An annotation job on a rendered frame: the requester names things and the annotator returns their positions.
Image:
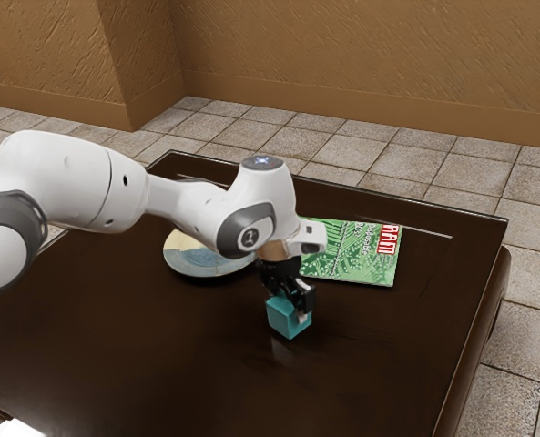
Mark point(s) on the teal block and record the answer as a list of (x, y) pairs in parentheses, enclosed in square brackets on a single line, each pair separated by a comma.
[(282, 320)]

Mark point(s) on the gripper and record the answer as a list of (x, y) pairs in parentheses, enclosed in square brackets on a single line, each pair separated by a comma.
[(276, 272)]

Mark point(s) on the blue and cream plate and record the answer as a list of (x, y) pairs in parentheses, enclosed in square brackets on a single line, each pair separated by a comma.
[(196, 263)]

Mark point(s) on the green circuit print box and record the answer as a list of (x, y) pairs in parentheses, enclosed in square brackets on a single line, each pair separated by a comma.
[(358, 255)]

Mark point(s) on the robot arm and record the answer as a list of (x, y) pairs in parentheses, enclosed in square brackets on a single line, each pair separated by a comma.
[(83, 196)]

